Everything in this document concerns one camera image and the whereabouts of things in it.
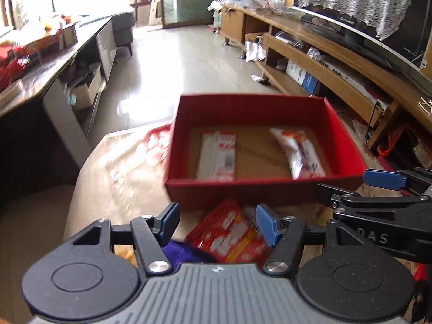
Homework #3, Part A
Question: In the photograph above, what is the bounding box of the dark coffee table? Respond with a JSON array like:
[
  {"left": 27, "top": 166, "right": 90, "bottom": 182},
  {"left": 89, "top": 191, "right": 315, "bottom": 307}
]
[{"left": 0, "top": 16, "right": 117, "bottom": 167}]

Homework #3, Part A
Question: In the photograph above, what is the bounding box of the small white carton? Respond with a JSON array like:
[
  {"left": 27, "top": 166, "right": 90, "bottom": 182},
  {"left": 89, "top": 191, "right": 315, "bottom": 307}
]
[{"left": 62, "top": 23, "right": 79, "bottom": 46}]

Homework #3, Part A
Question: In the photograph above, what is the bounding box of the red plastic bag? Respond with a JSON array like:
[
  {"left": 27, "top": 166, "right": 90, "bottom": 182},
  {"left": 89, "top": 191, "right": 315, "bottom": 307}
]
[{"left": 0, "top": 40, "right": 29, "bottom": 88}]

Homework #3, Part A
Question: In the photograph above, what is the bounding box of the black cable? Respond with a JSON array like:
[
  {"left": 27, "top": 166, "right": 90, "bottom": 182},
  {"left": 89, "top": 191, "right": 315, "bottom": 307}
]
[{"left": 366, "top": 99, "right": 382, "bottom": 140}]

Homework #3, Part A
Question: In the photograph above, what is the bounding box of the open cardboard box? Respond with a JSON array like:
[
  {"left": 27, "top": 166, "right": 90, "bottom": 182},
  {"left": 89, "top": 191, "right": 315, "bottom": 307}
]
[{"left": 69, "top": 70, "right": 104, "bottom": 110}]

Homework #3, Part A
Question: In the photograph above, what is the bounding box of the clear plastic bag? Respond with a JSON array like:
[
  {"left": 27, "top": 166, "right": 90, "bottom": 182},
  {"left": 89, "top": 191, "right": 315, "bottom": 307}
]
[{"left": 268, "top": 0, "right": 288, "bottom": 15}]

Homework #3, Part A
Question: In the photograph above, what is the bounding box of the orange carton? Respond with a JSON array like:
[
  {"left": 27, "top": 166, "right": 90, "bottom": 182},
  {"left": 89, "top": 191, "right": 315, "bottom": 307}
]
[{"left": 20, "top": 29, "right": 65, "bottom": 55}]

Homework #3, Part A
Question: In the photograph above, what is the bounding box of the wooden television cabinet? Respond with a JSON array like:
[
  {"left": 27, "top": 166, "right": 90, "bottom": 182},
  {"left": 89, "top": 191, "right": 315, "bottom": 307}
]
[{"left": 219, "top": 4, "right": 432, "bottom": 154}]

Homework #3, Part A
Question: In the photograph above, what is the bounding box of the long white box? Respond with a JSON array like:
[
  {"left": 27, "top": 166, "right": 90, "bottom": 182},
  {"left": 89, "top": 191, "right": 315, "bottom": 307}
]
[{"left": 319, "top": 56, "right": 389, "bottom": 110}]

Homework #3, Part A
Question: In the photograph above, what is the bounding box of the blue and white box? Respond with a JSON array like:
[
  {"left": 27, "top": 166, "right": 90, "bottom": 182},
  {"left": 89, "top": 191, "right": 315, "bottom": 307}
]
[{"left": 286, "top": 60, "right": 319, "bottom": 95}]

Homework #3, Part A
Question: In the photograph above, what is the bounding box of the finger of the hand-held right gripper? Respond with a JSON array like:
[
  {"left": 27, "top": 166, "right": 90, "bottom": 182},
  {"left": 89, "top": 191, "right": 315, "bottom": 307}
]
[
  {"left": 316, "top": 183, "right": 432, "bottom": 217},
  {"left": 363, "top": 167, "right": 432, "bottom": 193}
]

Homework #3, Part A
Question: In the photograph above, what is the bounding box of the orange plastic bag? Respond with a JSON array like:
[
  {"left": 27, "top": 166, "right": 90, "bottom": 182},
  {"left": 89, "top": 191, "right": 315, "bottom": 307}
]
[{"left": 377, "top": 125, "right": 409, "bottom": 157}]

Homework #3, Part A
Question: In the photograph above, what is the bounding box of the purple snack packet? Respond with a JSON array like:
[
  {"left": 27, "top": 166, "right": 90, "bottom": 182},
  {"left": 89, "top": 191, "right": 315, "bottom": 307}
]
[{"left": 162, "top": 240, "right": 217, "bottom": 266}]

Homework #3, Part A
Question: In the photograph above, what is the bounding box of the white orange snack packet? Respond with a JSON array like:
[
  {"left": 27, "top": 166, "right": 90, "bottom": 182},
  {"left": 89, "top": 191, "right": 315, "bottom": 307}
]
[{"left": 269, "top": 127, "right": 326, "bottom": 180}]

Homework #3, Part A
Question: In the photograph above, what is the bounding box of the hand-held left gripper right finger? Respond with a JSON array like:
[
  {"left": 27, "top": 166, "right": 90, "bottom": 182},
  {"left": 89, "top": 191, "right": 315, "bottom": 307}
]
[{"left": 255, "top": 204, "right": 352, "bottom": 275}]

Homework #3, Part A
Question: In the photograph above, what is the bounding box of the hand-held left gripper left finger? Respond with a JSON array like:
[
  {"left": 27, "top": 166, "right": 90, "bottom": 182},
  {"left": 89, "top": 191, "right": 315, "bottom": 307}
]
[{"left": 72, "top": 202, "right": 180, "bottom": 276}]

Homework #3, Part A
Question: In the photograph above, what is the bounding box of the red cardboard box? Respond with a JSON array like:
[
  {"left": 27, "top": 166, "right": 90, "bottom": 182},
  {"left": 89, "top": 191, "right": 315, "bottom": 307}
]
[{"left": 165, "top": 94, "right": 368, "bottom": 210}]

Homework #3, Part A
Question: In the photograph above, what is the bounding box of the curved television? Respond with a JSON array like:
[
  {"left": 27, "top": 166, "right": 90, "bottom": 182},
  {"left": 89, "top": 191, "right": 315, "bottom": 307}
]
[{"left": 293, "top": 3, "right": 432, "bottom": 72}]

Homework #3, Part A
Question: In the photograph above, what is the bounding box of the red snack packet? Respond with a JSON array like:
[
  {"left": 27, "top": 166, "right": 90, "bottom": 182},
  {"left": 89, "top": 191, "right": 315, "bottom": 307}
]
[{"left": 185, "top": 197, "right": 275, "bottom": 264}]

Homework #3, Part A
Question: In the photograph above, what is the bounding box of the white plastic bag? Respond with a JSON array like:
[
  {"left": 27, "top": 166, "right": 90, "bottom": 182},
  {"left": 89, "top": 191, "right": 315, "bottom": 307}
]
[{"left": 245, "top": 40, "right": 267, "bottom": 62}]

